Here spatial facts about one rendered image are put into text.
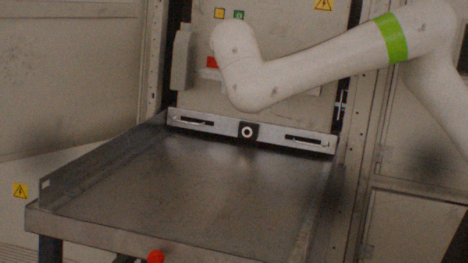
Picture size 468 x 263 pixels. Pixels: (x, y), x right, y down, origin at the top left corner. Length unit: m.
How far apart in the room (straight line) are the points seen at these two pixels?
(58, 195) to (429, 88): 0.88
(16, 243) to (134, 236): 1.10
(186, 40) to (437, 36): 0.72
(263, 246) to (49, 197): 0.47
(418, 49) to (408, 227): 0.62
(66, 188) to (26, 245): 0.89
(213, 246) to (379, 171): 0.72
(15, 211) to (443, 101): 1.47
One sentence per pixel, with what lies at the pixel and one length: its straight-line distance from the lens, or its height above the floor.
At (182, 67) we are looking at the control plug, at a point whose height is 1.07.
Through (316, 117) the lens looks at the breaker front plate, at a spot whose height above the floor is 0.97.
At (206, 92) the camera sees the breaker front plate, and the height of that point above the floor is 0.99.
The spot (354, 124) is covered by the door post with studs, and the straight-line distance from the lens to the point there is 1.70.
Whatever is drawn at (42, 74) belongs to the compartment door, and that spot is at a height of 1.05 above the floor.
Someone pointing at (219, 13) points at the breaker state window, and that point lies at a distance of 1.77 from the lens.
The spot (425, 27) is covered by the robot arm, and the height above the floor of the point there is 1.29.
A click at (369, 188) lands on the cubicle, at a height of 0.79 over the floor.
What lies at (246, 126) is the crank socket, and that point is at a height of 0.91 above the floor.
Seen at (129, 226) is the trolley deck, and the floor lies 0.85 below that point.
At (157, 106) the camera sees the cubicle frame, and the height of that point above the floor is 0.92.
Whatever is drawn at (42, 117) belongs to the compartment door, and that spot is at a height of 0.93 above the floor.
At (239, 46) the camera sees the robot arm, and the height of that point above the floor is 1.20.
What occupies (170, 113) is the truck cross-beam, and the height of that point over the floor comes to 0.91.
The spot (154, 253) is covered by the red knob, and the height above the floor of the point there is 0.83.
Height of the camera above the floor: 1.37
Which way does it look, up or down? 16 degrees down
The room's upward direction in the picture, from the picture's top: 6 degrees clockwise
